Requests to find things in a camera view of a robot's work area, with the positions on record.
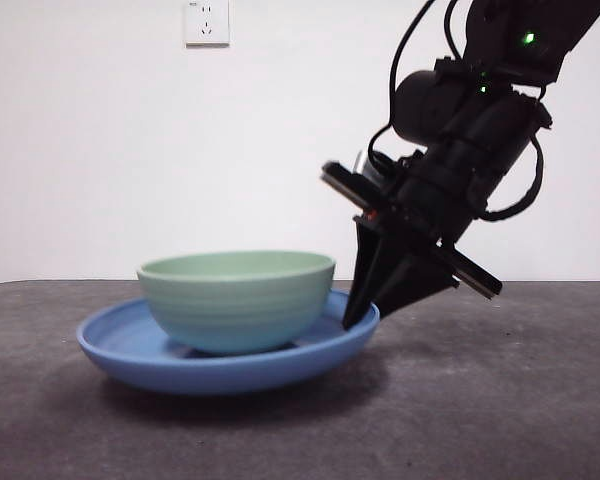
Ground pale grey right camera box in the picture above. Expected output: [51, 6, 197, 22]
[352, 149, 399, 189]

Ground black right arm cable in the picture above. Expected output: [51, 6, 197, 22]
[367, 0, 439, 169]
[443, 0, 465, 60]
[482, 132, 546, 222]

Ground white wall socket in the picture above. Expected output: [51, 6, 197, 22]
[184, 0, 231, 50]

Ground blue plate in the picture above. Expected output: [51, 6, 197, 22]
[75, 288, 381, 397]

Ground green bowl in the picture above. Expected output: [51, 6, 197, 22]
[136, 250, 337, 356]

